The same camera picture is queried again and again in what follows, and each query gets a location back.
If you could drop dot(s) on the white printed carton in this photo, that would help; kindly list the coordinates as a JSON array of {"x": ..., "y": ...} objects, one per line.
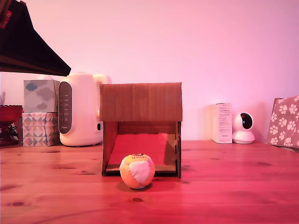
[{"x": 223, "y": 123}]

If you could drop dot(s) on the orange and white footbag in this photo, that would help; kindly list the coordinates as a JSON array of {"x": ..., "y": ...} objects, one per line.
[{"x": 137, "y": 172}]

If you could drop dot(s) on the red glass bowl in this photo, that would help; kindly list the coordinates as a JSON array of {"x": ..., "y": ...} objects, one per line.
[{"x": 8, "y": 116}]

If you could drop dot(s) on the white electric kettle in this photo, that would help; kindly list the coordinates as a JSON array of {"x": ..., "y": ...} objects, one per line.
[{"x": 81, "y": 109}]

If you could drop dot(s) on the geometric pattern box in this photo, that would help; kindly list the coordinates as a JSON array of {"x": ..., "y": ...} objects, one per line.
[{"x": 38, "y": 129}]

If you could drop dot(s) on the cloud print tissue box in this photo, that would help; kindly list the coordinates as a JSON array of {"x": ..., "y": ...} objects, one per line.
[{"x": 39, "y": 95}]

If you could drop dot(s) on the cardboard dice tower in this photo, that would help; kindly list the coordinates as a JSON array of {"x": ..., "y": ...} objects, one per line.
[{"x": 140, "y": 102}]

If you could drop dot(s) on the small white round camera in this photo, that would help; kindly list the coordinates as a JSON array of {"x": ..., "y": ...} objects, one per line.
[{"x": 244, "y": 127}]

